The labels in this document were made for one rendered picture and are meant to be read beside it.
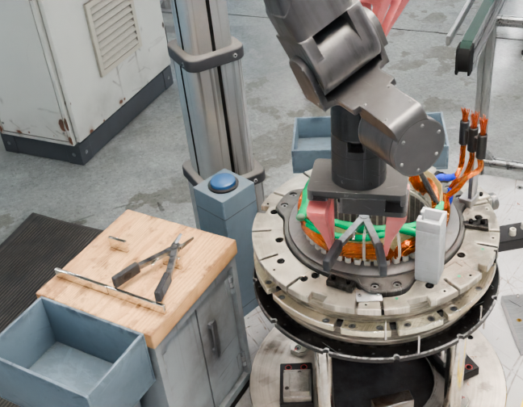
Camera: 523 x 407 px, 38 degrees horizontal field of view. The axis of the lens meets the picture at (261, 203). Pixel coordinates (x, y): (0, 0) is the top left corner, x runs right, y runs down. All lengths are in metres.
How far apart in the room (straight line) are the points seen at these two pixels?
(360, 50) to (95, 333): 0.51
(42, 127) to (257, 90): 1.04
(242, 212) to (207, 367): 0.26
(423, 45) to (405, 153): 3.40
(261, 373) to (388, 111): 0.64
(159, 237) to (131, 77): 2.52
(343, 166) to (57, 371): 0.49
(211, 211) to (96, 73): 2.18
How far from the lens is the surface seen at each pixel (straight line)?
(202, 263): 1.03
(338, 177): 0.79
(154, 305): 0.97
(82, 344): 1.05
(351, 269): 0.94
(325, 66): 0.70
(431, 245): 0.89
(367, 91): 0.72
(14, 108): 3.44
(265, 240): 1.00
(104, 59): 3.38
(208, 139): 1.38
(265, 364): 1.24
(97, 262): 1.07
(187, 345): 1.05
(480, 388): 1.22
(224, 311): 1.11
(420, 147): 0.70
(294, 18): 0.68
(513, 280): 1.43
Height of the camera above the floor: 1.72
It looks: 36 degrees down
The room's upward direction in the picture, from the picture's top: 7 degrees counter-clockwise
